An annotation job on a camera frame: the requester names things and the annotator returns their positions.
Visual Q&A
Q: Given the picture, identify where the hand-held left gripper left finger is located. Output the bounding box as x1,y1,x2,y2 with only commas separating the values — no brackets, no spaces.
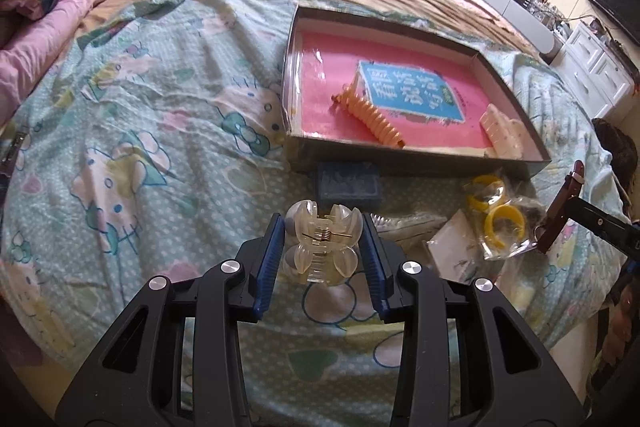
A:
54,213,283,427

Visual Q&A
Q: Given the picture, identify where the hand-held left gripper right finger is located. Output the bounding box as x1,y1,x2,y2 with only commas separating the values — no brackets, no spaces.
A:
361,213,586,427

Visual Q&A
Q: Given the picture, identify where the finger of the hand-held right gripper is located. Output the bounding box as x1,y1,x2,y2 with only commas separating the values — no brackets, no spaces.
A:
565,197,640,254

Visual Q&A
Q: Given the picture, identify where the white comb hair clip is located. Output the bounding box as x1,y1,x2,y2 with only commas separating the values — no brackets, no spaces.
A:
372,213,448,248

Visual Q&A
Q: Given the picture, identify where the clear hair claw clip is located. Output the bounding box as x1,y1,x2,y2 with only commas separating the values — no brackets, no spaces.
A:
285,201,362,284

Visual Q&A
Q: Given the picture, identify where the small blue box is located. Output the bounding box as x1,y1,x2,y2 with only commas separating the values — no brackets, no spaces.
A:
316,162,385,210

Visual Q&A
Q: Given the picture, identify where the bag of yellow bracelets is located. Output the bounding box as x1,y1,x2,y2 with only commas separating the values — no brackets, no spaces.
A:
462,174,538,260

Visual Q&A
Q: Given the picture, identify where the cardboard box with pink lining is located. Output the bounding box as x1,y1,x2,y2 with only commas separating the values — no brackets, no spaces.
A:
281,4,552,182

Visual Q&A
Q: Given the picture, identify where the dark brown plush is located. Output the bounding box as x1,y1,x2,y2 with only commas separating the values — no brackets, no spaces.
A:
592,117,633,208

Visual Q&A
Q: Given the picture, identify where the cream hair clip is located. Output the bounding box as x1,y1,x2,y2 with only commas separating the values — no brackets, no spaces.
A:
479,104,523,158

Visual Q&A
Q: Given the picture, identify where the white dresser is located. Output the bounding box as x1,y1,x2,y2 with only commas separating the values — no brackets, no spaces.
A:
550,19,638,120

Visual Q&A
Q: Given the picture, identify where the rounded white cabinet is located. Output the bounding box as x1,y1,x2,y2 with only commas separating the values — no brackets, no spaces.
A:
472,0,563,60

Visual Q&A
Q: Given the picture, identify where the orange spiral hair tie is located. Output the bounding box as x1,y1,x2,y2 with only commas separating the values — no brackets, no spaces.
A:
331,77,407,148

